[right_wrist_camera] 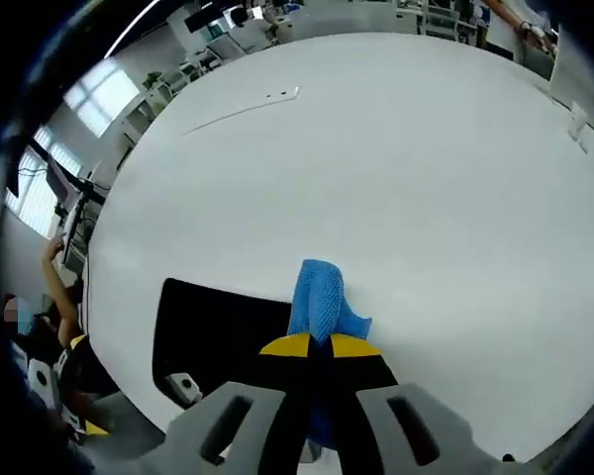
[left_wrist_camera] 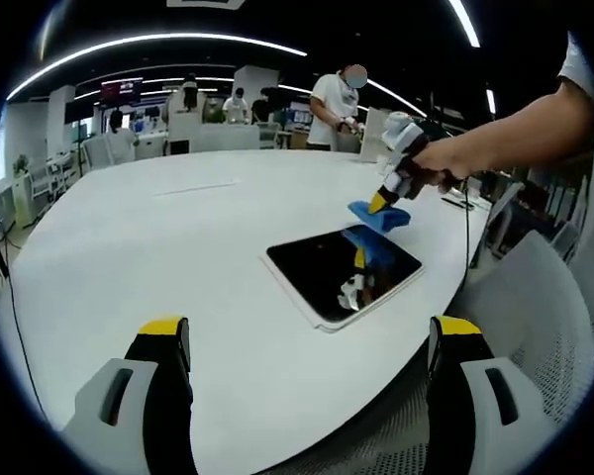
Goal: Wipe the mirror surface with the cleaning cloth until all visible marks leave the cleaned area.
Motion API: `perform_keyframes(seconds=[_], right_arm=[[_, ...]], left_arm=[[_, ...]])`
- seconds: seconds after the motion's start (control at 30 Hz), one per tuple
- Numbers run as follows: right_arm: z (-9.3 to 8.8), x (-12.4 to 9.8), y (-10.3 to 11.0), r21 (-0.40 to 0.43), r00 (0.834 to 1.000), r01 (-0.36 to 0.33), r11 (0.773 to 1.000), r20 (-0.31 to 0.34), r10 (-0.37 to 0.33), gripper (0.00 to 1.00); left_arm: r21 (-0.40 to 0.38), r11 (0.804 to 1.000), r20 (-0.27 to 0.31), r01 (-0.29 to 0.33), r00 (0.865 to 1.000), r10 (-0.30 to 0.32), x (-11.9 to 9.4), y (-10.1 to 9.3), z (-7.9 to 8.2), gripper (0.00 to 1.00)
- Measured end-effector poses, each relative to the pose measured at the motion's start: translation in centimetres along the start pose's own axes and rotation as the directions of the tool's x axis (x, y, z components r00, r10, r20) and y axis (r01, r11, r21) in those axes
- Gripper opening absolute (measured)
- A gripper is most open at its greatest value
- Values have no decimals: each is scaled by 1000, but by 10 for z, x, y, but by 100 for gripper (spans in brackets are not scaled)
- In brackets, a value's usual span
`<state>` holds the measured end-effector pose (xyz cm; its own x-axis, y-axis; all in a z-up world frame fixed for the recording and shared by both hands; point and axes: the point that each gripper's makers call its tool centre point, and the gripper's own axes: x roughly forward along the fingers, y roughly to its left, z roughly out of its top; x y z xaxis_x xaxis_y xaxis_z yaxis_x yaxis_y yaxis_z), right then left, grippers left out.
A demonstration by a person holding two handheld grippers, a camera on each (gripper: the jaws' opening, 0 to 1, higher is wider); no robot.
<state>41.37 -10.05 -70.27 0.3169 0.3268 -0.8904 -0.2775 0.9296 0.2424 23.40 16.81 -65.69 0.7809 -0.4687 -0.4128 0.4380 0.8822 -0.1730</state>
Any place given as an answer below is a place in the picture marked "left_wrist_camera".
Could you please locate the white mesh office chair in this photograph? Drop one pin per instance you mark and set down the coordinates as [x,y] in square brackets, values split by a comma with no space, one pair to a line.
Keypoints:
[524,307]

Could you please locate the green potted plant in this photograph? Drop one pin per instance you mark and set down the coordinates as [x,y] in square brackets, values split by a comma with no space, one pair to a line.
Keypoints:
[22,162]

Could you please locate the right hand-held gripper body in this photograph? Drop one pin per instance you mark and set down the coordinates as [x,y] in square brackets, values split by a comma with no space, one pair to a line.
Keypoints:
[403,143]

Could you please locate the short ceiling light strip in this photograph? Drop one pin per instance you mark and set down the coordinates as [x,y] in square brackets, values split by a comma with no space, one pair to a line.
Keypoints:
[465,22]

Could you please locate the red wall screen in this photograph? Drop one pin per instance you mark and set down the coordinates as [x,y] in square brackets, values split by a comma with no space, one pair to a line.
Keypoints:
[121,90]

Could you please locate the narrow white cabinet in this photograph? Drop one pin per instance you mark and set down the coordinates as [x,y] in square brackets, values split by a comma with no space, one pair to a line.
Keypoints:
[22,198]

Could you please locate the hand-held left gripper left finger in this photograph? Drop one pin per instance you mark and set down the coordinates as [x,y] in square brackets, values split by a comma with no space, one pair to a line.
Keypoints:
[128,410]

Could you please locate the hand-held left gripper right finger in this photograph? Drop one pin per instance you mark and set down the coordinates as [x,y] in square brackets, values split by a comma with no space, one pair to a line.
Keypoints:
[475,410]

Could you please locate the long ceiling light strip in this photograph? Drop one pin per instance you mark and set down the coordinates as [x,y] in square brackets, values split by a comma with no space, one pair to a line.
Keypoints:
[153,42]

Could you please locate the white upright board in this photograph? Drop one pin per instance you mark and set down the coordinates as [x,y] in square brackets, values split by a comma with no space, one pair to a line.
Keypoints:
[371,136]

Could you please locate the person's right hand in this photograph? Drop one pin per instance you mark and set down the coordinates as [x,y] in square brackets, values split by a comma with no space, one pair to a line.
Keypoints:
[445,161]

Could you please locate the black tablet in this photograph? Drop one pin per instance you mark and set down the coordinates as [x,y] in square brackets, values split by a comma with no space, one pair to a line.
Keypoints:
[307,267]

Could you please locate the blue cleaning cloth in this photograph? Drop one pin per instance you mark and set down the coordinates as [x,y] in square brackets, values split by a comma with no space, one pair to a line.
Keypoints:
[391,218]

